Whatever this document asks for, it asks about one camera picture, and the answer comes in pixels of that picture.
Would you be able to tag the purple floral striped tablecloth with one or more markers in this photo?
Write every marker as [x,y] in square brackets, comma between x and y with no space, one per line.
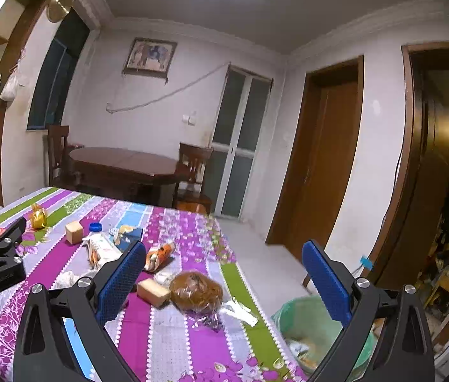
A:
[158,344]

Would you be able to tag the white crumpled paper scrap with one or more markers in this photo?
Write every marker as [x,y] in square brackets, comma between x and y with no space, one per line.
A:
[234,308]

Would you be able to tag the brown wooden door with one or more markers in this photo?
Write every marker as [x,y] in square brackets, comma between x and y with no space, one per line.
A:
[322,156]

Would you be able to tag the yellow sponge cube far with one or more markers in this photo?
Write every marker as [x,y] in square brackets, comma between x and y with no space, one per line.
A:
[74,232]

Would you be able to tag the yellow sponge cube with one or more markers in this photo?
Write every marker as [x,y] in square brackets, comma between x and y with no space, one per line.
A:
[74,232]
[152,293]

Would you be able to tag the round dark wooden table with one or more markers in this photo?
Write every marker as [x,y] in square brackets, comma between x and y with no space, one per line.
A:
[126,174]

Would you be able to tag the large orange white carton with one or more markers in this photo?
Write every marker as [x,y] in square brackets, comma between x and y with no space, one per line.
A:
[100,250]

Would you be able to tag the white round lid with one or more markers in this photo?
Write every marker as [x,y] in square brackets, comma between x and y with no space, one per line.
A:
[164,278]

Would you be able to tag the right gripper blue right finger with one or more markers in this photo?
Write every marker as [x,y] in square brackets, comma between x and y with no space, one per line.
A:
[404,351]

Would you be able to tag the white crumpled tissue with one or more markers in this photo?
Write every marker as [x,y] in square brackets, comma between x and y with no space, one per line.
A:
[64,280]

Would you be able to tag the framed wall picture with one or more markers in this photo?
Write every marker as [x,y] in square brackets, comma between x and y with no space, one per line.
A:
[150,57]

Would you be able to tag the brown bread in plastic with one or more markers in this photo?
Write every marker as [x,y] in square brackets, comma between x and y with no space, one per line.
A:
[198,296]

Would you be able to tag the wooden chair right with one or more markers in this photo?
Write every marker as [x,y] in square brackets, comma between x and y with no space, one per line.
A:
[195,158]

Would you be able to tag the green bag trash bin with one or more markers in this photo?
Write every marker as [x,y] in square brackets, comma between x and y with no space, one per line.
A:
[307,329]

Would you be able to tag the white glass double door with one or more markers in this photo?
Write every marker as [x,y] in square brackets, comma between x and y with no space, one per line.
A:
[234,141]

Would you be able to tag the dark window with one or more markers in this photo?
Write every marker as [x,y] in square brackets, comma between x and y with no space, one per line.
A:
[56,73]

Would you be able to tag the wooden chair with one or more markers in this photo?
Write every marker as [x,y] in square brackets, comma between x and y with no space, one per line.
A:
[195,158]
[58,164]

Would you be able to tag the hanging white plastic bag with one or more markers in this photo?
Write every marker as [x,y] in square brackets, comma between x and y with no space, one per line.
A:
[10,88]

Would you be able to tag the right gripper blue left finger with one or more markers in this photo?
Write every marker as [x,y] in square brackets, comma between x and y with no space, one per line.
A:
[43,349]

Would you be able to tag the gold foil wrapped candy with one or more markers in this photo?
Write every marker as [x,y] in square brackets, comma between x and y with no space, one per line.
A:
[38,217]

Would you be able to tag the white wall switch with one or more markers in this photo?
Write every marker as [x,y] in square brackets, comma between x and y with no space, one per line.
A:
[189,119]

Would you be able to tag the blue milk carton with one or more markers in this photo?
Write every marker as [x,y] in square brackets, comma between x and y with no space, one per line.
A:
[126,235]

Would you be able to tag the wooden chair left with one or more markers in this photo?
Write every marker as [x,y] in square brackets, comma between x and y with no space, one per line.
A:
[58,164]

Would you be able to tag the gold round wall clock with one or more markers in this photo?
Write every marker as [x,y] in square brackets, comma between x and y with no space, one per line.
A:
[57,10]

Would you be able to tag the small orange white carton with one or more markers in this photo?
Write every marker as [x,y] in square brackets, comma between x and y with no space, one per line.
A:
[157,256]

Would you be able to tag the yellow sponge cube near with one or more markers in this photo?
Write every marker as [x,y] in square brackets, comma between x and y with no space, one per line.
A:
[152,293]

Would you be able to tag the blue bottle cap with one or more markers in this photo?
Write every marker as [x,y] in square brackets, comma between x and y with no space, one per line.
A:
[95,227]

